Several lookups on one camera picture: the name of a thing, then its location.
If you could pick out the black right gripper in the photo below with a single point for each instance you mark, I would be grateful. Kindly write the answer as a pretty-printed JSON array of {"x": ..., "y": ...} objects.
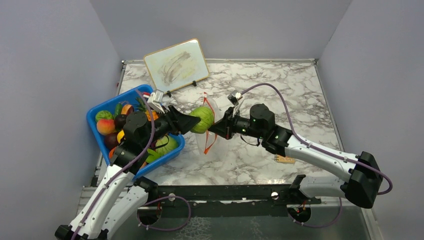
[{"x": 225, "y": 127}]

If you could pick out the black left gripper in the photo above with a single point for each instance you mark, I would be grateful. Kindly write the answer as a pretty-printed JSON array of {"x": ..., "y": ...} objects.
[{"x": 179, "y": 122}]

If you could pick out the clear orange-zip bag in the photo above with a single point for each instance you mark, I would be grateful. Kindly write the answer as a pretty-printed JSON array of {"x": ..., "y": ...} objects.
[{"x": 207, "y": 142}]

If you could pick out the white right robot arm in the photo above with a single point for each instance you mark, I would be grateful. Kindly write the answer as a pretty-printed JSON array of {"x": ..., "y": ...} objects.
[{"x": 355, "y": 177}]

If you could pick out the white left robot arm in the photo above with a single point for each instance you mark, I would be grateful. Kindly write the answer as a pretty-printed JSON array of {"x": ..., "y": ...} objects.
[{"x": 104, "y": 213}]

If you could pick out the toy pineapple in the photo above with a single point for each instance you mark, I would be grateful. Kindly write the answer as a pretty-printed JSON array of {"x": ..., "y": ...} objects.
[{"x": 141, "y": 106}]

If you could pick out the green toy starfruit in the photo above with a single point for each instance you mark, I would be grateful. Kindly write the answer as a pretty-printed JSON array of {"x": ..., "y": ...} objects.
[{"x": 152, "y": 156}]

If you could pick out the white drawing board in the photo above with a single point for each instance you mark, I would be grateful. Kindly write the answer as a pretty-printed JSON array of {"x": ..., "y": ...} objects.
[{"x": 177, "y": 66}]

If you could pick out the dark purple toy plum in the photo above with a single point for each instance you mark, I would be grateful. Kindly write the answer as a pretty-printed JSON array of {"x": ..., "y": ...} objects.
[{"x": 120, "y": 121}]

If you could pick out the yellow toy pear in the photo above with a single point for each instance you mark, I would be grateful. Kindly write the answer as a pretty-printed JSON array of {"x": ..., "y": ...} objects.
[{"x": 120, "y": 136}]

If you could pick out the green toy pepper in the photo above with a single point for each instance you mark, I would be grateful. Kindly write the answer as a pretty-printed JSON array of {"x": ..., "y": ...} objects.
[{"x": 118, "y": 109}]

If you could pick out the small orange notebook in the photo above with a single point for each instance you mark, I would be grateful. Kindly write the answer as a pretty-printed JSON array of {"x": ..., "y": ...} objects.
[{"x": 284, "y": 159}]

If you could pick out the dark red toy fruit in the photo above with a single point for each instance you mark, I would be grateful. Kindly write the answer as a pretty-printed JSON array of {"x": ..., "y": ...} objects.
[{"x": 111, "y": 140}]

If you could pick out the blue plastic basket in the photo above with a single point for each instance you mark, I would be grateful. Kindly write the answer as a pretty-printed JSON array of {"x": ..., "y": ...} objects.
[{"x": 109, "y": 105}]

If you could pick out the small orange toy pumpkin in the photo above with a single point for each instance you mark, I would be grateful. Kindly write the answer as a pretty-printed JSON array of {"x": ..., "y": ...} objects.
[{"x": 111, "y": 153}]

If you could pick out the small green toy cabbage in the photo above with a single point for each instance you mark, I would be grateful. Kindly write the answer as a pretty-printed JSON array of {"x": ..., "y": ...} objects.
[{"x": 104, "y": 114}]

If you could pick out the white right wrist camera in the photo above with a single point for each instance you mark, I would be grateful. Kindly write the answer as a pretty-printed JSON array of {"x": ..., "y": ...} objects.
[{"x": 237, "y": 99}]

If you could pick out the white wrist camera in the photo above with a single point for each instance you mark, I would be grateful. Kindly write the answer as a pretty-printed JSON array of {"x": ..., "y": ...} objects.
[
  {"x": 237, "y": 99},
  {"x": 155, "y": 101}
]

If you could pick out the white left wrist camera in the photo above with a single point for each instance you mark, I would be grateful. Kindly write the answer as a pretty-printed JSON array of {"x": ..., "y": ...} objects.
[{"x": 155, "y": 101}]

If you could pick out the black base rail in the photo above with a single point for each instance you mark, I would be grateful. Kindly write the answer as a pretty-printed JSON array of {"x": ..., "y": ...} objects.
[{"x": 214, "y": 201}]

